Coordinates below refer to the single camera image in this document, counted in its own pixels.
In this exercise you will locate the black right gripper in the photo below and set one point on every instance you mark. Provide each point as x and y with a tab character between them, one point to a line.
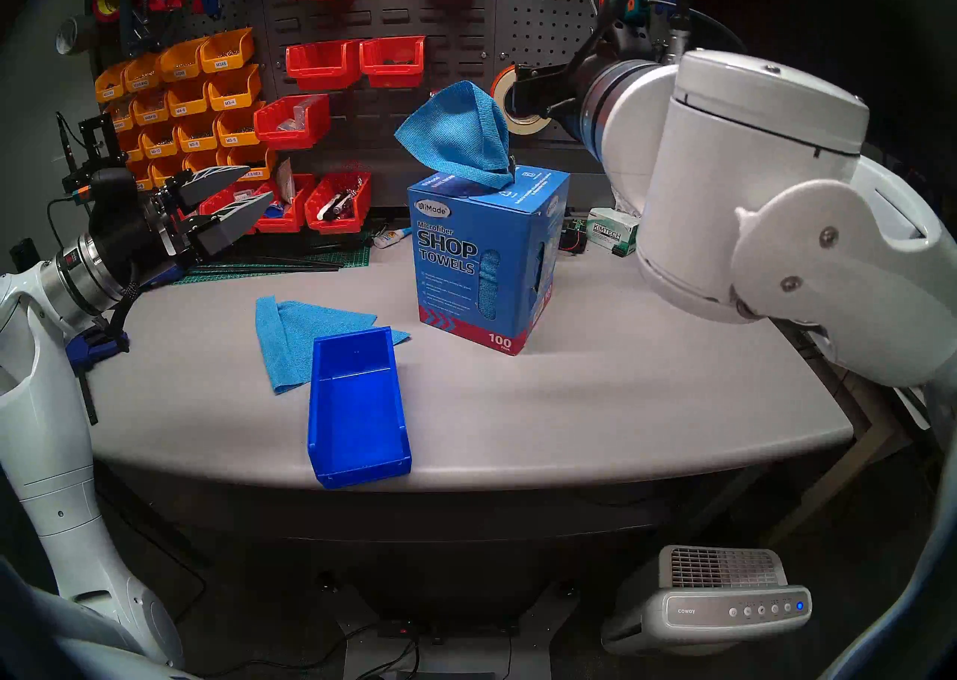
553	91

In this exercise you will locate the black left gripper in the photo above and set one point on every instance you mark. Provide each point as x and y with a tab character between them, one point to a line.
146	237

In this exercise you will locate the blue microfiber shop towel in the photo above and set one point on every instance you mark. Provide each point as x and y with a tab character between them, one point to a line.
456	133
291	342

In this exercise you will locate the blue shop towel box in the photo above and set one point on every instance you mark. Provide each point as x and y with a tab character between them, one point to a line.
478	290

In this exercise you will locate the blue plastic storage bin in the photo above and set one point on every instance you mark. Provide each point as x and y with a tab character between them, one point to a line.
359	417

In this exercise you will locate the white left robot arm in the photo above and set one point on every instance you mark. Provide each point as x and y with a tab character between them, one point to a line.
45	417

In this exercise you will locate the red plastic parts bin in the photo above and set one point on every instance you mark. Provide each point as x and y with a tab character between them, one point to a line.
390	71
321	71
336	224
288	222
217	201
288	136

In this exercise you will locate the cream masking tape roll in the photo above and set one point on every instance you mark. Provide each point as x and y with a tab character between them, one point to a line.
523	125

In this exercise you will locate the small orange parts bin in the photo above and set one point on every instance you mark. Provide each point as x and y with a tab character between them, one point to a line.
254	166
111	88
233	99
158	149
187	106
167	176
142	79
202	162
140	181
181	69
119	121
238	136
224	59
131	151
196	142
149	115

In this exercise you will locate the black perforated pegboard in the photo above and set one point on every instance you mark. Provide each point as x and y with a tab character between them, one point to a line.
187	20
538	20

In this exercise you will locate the white paper packet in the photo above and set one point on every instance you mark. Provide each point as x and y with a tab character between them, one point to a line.
285	181

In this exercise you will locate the blue bar clamp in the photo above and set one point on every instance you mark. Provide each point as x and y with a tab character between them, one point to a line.
97	346
161	278

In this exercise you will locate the black white marker pen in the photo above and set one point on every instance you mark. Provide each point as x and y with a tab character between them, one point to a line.
333	206

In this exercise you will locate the clear plastic parts bag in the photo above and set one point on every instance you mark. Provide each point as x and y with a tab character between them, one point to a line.
303	114

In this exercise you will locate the black metal stand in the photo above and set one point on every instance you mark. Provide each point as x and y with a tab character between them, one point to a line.
97	140

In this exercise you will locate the green cutting mat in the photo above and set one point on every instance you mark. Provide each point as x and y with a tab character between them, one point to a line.
344	260

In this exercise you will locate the small green circuit board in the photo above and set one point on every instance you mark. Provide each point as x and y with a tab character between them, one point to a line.
572	237

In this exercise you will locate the green white Kimtech wipes box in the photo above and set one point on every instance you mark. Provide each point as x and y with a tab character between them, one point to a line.
613	234

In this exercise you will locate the white glue bottle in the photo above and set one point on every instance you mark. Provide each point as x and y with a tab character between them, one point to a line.
390	239

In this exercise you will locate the white air purifier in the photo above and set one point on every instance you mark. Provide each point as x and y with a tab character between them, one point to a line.
725	607

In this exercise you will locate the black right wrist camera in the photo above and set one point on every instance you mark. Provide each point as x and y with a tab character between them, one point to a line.
628	28

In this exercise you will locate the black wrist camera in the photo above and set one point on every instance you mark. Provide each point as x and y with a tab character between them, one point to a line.
628	28
108	196

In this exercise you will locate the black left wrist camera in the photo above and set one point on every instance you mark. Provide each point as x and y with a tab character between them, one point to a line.
108	196

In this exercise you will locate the black louvered wall panel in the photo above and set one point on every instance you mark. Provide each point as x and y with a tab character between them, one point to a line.
389	13

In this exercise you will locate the grey duct tape roll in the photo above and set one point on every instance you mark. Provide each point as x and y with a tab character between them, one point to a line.
78	32

